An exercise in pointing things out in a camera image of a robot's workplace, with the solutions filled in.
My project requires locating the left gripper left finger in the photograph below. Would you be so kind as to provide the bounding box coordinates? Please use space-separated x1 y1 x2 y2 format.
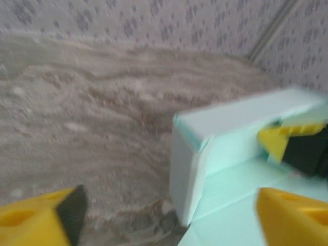
0 184 88 246

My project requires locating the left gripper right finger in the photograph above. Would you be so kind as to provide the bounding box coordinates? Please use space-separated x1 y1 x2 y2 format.
256 187 328 246

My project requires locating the light blue paper box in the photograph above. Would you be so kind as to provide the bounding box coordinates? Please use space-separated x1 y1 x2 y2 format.
170 87 328 246

